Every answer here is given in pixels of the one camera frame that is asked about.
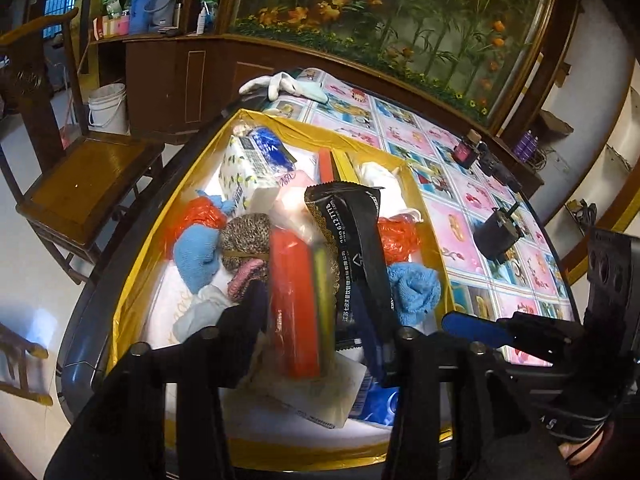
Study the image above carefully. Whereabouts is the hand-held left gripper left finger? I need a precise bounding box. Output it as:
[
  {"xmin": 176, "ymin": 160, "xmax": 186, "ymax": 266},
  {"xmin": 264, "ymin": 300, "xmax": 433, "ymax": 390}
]
[{"xmin": 45, "ymin": 280, "xmax": 271, "ymax": 480}]

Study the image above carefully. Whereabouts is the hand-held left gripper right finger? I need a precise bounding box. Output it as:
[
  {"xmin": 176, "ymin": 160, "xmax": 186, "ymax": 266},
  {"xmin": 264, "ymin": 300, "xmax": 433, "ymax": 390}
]
[{"xmin": 352, "ymin": 305, "xmax": 571, "ymax": 480}]

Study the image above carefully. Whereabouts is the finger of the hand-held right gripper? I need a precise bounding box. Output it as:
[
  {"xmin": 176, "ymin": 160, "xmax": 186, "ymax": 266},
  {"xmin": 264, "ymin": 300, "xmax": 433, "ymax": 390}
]
[{"xmin": 441, "ymin": 310, "xmax": 583, "ymax": 361}]

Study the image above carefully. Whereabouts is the clear pack of coloured sponges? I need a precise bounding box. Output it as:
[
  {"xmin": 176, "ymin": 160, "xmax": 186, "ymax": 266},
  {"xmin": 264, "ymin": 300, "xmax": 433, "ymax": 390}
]
[{"xmin": 260, "ymin": 185, "xmax": 346, "ymax": 386}]

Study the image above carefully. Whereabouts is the white cloth bag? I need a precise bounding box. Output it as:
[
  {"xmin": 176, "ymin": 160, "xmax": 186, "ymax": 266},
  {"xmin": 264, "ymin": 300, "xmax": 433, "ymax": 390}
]
[{"xmin": 172, "ymin": 285, "xmax": 241, "ymax": 346}]

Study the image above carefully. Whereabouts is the blue plastic packet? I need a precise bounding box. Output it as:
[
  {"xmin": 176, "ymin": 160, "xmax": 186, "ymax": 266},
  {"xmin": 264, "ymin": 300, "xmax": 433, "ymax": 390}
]
[{"xmin": 350, "ymin": 370, "xmax": 401, "ymax": 426}]

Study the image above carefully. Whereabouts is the blue towel cloth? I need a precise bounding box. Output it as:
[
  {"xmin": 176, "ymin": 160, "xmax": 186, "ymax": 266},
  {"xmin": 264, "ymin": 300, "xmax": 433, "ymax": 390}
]
[
  {"xmin": 172, "ymin": 227, "xmax": 223, "ymax": 293},
  {"xmin": 386, "ymin": 262, "xmax": 443, "ymax": 328}
]

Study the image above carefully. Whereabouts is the brown knitted bundle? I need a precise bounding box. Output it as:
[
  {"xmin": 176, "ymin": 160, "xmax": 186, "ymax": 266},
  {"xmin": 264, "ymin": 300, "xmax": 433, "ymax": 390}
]
[{"xmin": 220, "ymin": 212, "xmax": 273, "ymax": 303}]

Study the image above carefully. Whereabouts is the black and white printed pouch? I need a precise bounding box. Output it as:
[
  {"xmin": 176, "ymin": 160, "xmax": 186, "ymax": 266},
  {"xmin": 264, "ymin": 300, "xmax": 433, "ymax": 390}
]
[{"xmin": 304, "ymin": 184, "xmax": 401, "ymax": 356}]

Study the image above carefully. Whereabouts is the orange plastic bag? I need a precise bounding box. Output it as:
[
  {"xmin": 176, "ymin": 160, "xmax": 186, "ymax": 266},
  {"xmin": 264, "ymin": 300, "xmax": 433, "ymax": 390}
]
[
  {"xmin": 377, "ymin": 214, "xmax": 422, "ymax": 266},
  {"xmin": 165, "ymin": 196, "xmax": 228, "ymax": 248}
]

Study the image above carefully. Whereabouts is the yellow cardboard box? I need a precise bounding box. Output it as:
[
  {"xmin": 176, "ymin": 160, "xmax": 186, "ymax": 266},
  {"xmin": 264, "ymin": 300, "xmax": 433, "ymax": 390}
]
[{"xmin": 102, "ymin": 107, "xmax": 456, "ymax": 466}]

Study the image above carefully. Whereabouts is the black bundle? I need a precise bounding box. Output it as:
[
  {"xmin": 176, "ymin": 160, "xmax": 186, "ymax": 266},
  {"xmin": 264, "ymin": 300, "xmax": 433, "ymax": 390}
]
[{"xmin": 565, "ymin": 199, "xmax": 598, "ymax": 228}]

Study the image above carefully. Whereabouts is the white paper packet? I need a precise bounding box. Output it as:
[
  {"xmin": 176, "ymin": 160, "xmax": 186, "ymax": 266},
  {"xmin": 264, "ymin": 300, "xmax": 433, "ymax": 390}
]
[{"xmin": 255, "ymin": 355, "xmax": 371, "ymax": 431}]

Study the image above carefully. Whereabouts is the small electric motor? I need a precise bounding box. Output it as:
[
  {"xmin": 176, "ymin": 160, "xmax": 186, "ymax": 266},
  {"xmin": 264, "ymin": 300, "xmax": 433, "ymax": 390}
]
[{"xmin": 472, "ymin": 200, "xmax": 526, "ymax": 263}]

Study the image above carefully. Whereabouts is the pink plastic packet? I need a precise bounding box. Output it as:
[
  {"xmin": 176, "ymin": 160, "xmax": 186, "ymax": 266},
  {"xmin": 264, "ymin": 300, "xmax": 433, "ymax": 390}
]
[{"xmin": 272, "ymin": 170, "xmax": 321, "ymax": 221}]

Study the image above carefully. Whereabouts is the white tissue pack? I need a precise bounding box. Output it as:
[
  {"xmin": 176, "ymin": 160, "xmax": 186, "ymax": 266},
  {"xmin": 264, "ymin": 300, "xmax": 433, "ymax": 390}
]
[{"xmin": 219, "ymin": 135, "xmax": 281, "ymax": 216}]

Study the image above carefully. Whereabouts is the blue tissue pack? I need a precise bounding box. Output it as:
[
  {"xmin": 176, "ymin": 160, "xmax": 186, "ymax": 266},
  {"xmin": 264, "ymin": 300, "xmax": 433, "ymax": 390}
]
[{"xmin": 247, "ymin": 127, "xmax": 298, "ymax": 171}]

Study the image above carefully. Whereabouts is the red and yellow box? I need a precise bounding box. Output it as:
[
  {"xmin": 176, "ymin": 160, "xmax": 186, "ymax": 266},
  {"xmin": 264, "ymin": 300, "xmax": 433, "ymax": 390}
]
[{"xmin": 317, "ymin": 147, "xmax": 351, "ymax": 183}]

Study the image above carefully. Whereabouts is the white wrapped package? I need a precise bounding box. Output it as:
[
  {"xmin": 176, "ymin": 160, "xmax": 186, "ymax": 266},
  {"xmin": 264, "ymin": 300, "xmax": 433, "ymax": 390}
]
[{"xmin": 357, "ymin": 160, "xmax": 423, "ymax": 223}]

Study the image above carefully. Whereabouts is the dark bottle with wooden cap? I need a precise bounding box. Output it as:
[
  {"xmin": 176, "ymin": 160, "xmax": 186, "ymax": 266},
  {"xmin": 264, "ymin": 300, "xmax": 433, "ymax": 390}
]
[{"xmin": 452, "ymin": 129, "xmax": 488, "ymax": 170}]

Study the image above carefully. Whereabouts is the wooden chair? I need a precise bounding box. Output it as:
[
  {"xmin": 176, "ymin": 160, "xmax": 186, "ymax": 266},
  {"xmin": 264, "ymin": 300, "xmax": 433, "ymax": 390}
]
[
  {"xmin": 0, "ymin": 7, "xmax": 166, "ymax": 286},
  {"xmin": 0, "ymin": 322, "xmax": 53, "ymax": 408}
]

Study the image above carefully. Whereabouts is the white cotton glove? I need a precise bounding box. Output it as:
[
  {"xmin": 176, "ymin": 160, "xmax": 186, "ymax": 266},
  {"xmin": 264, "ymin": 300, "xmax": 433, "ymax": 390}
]
[{"xmin": 239, "ymin": 71, "xmax": 331, "ymax": 106}]

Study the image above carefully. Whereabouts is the white plastic bucket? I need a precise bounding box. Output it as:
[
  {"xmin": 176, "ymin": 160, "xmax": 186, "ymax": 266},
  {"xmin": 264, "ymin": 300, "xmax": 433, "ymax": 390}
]
[{"xmin": 87, "ymin": 82, "xmax": 128, "ymax": 136}]

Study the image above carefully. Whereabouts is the dark wooden cabinet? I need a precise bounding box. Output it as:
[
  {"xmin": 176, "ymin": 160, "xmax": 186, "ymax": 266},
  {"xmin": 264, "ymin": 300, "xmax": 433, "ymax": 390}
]
[{"xmin": 80, "ymin": 0, "xmax": 591, "ymax": 181}]

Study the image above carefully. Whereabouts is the white bottle with green top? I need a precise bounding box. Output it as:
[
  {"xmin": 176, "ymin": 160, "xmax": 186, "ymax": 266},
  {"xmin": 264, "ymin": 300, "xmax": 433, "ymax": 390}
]
[{"xmin": 196, "ymin": 0, "xmax": 220, "ymax": 36}]

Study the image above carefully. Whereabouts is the pink box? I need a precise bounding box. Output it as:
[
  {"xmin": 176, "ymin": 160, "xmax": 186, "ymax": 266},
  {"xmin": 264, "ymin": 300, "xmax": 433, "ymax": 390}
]
[{"xmin": 92, "ymin": 14, "xmax": 131, "ymax": 40}]

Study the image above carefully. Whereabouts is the glass case with artificial plants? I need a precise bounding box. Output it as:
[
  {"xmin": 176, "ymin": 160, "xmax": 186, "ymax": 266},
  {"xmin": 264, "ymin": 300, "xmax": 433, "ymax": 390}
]
[{"xmin": 227, "ymin": 0, "xmax": 563, "ymax": 126}]

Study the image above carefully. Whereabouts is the blue thermos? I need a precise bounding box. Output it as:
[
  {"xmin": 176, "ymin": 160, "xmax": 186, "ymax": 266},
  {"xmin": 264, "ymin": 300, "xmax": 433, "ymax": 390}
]
[
  {"xmin": 150, "ymin": 0, "xmax": 178, "ymax": 28},
  {"xmin": 127, "ymin": 0, "xmax": 153, "ymax": 36}
]

